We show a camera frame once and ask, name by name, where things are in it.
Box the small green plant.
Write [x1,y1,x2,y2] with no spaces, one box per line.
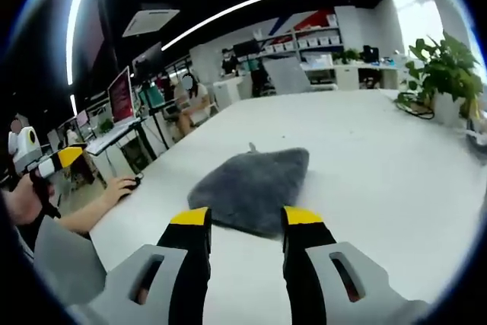
[332,48,361,65]

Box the black tripod stand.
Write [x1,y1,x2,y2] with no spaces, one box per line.
[144,106,171,151]

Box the white plant pot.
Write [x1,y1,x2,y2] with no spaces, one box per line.
[431,91,468,127]

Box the black monitor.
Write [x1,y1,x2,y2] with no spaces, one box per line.
[232,40,262,59]

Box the white office desk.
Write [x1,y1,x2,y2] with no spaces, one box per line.
[85,116,148,157]

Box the shelf with white boxes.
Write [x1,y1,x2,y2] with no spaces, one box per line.
[256,14,342,60]

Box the person's left hand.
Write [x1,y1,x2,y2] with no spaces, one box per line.
[0,178,43,227]

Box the grey sleeve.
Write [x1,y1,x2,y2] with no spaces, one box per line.
[33,215,108,306]

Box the black cable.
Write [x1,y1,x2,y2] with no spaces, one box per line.
[394,98,435,120]

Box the long ceiling light strip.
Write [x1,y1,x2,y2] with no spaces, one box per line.
[161,0,386,53]
[65,0,100,86]

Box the grey towel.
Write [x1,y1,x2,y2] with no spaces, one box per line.
[186,142,311,238]

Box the white cabinet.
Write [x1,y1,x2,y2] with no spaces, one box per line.
[334,64,361,91]

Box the ceiling air conditioner vent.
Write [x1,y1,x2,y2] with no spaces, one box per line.
[121,8,181,39]

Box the grey leaning board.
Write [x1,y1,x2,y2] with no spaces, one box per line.
[263,56,312,94]

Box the black computer mouse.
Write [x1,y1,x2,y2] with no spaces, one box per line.
[120,177,142,199]

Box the green potted plant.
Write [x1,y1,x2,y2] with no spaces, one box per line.
[394,30,485,120]

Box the monitor with red screen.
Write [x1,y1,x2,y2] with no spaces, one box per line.
[107,65,135,125]

